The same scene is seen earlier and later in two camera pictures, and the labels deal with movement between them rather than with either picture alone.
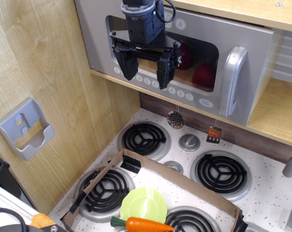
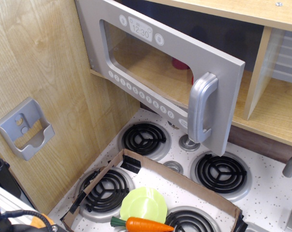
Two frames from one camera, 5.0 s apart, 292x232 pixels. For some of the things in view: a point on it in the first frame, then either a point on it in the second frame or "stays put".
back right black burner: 224,172 stays put
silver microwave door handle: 233,61 to 196,131
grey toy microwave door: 257,39 to 155,67
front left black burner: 103,200 stays put
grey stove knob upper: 189,142 stays put
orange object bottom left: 40,221 stays put
